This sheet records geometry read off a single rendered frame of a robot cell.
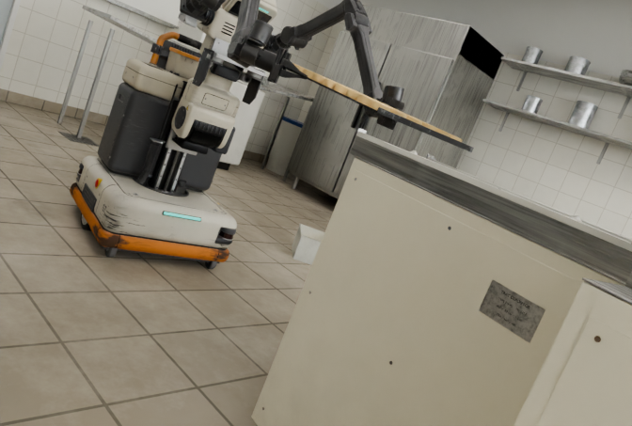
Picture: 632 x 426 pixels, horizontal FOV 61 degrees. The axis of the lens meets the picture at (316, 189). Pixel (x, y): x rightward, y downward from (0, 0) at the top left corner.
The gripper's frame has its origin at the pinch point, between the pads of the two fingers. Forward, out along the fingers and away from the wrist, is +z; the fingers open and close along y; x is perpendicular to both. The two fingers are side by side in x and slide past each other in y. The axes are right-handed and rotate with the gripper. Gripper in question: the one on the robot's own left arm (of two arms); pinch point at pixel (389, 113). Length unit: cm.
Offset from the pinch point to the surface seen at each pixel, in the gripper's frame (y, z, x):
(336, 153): 59, -351, 39
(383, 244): 27, 65, -11
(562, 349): 19, 114, -35
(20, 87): 103, -239, 303
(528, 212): 6, 83, -32
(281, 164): 107, -441, 101
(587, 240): 6, 91, -40
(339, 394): 62, 70, -16
